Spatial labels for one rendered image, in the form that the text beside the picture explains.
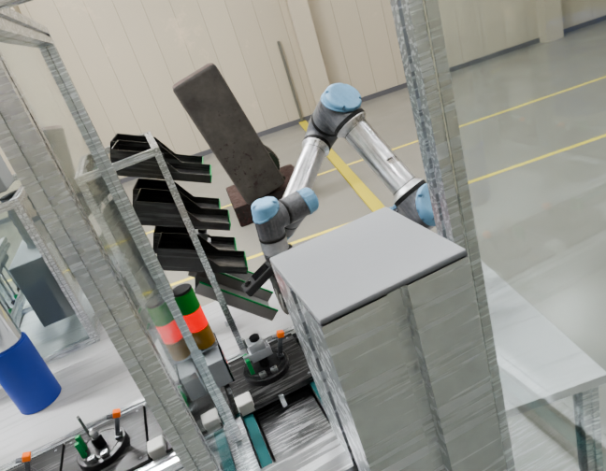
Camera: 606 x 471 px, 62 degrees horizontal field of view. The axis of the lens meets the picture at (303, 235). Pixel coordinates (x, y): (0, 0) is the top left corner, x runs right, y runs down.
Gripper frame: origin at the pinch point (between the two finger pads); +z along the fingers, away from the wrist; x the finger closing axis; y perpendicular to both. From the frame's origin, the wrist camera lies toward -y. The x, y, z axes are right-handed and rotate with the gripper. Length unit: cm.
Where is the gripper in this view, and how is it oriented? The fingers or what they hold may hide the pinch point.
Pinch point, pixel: (284, 311)
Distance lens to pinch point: 150.7
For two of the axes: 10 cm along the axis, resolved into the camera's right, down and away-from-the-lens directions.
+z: 2.0, 8.7, 4.5
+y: 8.9, -3.5, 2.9
